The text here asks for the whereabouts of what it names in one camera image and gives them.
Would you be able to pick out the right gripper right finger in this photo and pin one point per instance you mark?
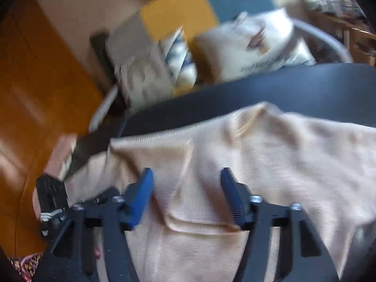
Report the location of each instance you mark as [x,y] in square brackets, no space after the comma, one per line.
[302,255]

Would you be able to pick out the folded pink garment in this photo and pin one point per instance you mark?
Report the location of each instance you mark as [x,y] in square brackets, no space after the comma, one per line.
[60,159]

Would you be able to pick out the wooden side table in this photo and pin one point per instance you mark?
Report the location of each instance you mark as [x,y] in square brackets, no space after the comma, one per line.
[358,38]

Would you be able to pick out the grey yellow blue sofa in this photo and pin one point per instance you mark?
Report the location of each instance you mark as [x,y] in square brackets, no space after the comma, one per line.
[158,18]

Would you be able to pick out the deer print cushion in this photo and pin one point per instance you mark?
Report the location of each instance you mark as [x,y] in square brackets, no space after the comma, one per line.
[253,44]

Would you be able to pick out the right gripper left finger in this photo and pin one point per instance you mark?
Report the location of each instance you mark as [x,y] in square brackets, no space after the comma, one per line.
[75,260]

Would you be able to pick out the black leather ottoman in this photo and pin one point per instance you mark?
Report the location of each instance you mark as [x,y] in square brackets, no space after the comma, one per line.
[342,93]

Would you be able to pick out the beige knit sweater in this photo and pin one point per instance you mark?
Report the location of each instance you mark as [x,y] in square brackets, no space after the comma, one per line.
[187,233]

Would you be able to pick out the tiger print cushion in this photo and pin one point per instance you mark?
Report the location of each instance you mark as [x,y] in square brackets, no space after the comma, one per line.
[155,72]

